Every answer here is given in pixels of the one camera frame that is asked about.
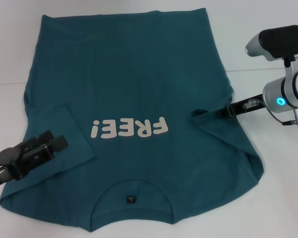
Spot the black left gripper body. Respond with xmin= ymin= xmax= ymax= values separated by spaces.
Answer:
xmin=0 ymin=138 xmax=56 ymax=192

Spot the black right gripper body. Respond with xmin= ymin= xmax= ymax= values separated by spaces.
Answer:
xmin=229 ymin=93 xmax=267 ymax=117

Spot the blue t-shirt with FREE print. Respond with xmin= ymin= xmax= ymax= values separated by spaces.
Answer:
xmin=0 ymin=7 xmax=265 ymax=233

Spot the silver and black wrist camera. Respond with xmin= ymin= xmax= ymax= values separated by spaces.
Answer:
xmin=245 ymin=24 xmax=298 ymax=62

